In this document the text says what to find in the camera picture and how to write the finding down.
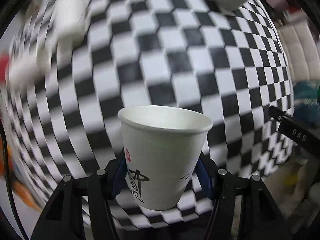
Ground white paper cup with print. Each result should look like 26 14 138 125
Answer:
118 105 213 211

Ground white cylindrical cup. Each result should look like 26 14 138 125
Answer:
6 47 52 89

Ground white cup with label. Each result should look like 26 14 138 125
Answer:
53 0 88 46

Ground blue teal cloth pile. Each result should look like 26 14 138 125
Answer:
293 80 319 129

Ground white padded chair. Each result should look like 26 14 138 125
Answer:
277 21 319 82

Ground checkered black white tablecloth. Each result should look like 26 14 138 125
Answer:
3 0 293 204

